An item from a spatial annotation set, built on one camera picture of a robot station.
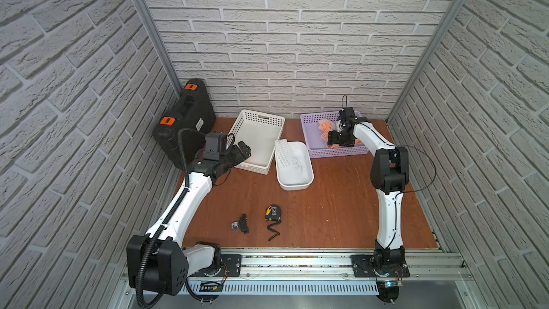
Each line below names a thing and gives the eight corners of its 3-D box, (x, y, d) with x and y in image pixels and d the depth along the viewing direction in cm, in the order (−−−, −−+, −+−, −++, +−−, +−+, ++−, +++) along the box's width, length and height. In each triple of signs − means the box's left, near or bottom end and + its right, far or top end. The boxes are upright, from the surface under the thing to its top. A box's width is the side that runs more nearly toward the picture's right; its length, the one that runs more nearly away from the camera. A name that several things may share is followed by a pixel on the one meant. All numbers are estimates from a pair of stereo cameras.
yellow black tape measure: (265, 227, 84) (265, 225, 81) (266, 207, 89) (266, 204, 86) (281, 227, 84) (281, 225, 81) (281, 208, 89) (282, 204, 87)
